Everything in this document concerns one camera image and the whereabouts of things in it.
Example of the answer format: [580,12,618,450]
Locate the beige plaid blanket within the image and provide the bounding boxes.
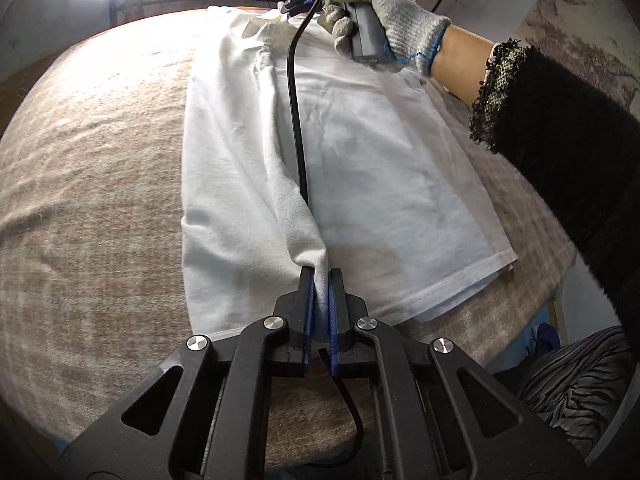
[1,9,576,441]

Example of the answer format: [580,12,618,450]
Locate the striped grey cloth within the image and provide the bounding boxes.
[516,326,637,457]

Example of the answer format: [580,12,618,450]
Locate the right forearm black sleeve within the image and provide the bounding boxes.
[430,24,640,311]

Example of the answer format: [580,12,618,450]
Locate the right hand in white glove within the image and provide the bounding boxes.
[323,0,451,77]

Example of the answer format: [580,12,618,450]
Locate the black cable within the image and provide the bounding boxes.
[288,0,367,461]

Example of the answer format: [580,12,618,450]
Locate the white t-shirt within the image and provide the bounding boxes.
[181,6,516,339]

